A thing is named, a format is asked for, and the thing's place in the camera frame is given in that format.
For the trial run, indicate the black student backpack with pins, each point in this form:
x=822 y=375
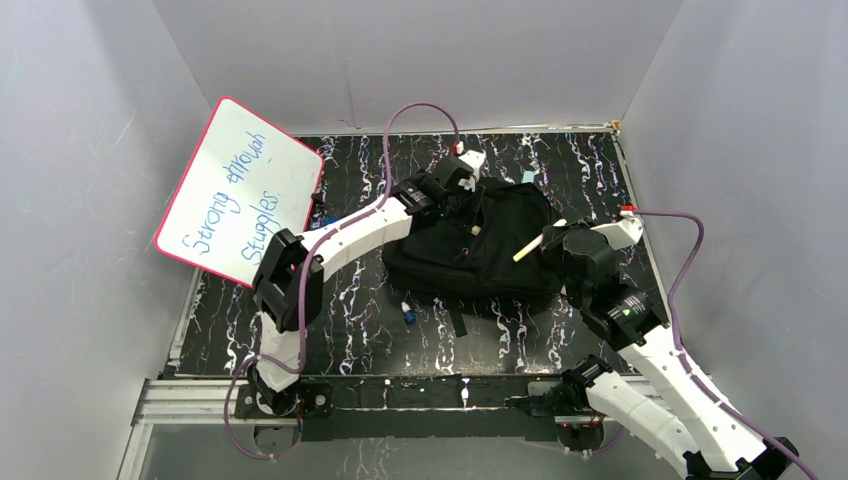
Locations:
x=441 y=260

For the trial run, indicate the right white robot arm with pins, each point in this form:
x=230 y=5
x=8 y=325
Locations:
x=694 y=428

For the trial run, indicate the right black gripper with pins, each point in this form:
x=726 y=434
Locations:
x=552 y=236

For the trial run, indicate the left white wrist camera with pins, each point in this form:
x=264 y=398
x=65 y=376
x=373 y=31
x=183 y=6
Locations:
x=475 y=160

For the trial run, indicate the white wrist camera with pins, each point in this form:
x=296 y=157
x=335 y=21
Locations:
x=475 y=160
x=624 y=233

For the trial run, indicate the white stick pen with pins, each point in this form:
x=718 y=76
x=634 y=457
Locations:
x=535 y=243

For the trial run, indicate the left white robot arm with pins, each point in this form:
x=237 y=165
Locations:
x=288 y=285

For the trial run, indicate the pink-framed whiteboard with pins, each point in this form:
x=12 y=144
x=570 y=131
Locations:
x=247 y=180

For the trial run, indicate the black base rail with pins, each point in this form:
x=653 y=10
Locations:
x=535 y=408

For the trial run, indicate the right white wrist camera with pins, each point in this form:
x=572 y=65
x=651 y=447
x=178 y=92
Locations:
x=624 y=233

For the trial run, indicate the blue stapler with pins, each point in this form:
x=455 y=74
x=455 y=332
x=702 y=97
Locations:
x=318 y=223

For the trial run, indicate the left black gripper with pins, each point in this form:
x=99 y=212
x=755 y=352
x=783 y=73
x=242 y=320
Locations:
x=460 y=192

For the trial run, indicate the small blue white bottle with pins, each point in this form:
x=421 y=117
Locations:
x=409 y=314

